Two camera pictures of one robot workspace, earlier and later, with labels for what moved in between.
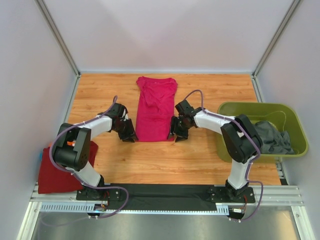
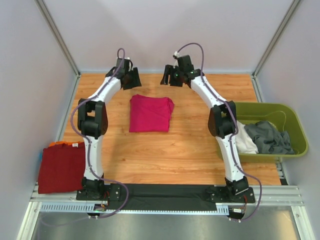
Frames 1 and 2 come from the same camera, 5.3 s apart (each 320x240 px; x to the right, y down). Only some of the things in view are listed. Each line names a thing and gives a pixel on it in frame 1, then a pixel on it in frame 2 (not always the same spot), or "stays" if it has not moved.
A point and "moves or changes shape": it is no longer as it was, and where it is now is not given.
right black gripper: (180, 136) to (169, 70)
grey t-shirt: (273, 141) stays
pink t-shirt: (155, 109) moves or changes shape
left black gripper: (130, 134) to (136, 82)
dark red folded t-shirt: (53, 179) stays
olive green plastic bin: (285, 117) stays
